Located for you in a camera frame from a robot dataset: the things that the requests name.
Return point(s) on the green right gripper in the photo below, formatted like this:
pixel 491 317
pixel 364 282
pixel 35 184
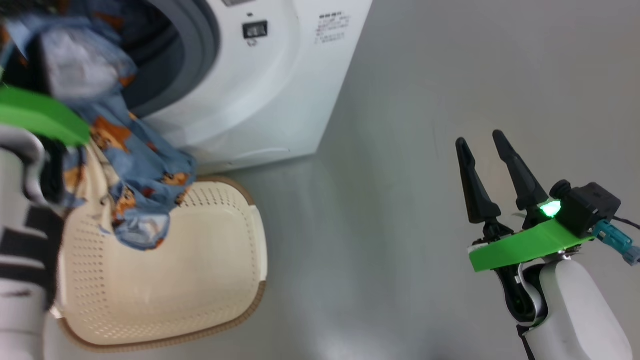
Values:
pixel 525 247

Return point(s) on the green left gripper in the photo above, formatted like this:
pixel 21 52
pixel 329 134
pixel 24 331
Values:
pixel 40 115

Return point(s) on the cream bear print garment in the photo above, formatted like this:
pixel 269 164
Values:
pixel 100 175

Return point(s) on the blue bear print garment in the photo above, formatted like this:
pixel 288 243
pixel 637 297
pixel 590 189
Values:
pixel 140 160

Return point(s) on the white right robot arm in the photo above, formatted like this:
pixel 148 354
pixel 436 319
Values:
pixel 575 320

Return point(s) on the black door latch socket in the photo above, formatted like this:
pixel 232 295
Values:
pixel 255 30

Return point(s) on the white front-load washing machine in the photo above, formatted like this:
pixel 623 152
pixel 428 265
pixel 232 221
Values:
pixel 260 100

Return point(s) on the grey warning label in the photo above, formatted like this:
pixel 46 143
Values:
pixel 239 2

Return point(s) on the cream perforated laundry basket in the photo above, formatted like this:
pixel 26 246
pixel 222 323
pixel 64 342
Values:
pixel 200 275

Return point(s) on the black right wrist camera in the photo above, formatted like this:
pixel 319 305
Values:
pixel 590 207

